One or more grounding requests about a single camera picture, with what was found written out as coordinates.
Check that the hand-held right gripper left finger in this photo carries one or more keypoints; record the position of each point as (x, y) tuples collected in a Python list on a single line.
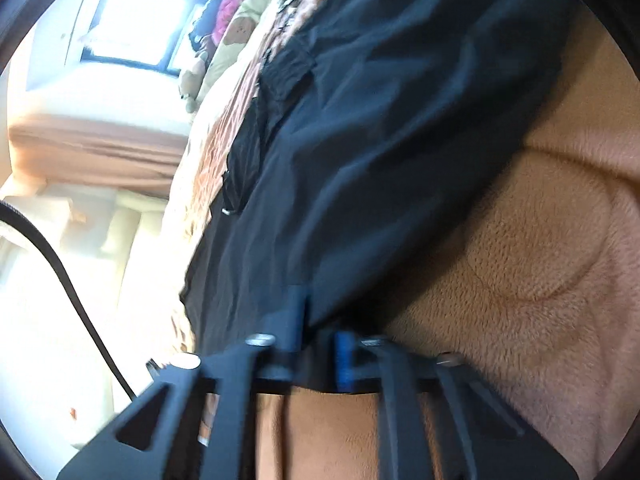
[(298, 315)]

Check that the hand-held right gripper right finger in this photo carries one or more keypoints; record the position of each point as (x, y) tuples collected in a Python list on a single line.
[(344, 360)]

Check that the black pants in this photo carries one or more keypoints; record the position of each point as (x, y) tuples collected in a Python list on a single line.
[(375, 135)]

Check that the orange wrinkled quilt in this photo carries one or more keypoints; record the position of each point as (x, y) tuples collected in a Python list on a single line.
[(215, 160)]

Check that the brown fleece blanket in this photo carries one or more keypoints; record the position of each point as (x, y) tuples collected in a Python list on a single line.
[(525, 260)]

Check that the brown plush bear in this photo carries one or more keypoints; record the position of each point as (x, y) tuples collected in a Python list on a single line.
[(191, 82)]

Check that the beige curtain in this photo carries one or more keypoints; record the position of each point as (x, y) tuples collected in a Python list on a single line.
[(100, 150)]

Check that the pink cloth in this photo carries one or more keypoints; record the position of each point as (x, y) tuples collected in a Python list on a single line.
[(230, 15)]

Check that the window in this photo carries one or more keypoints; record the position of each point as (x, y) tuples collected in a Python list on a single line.
[(140, 10)]

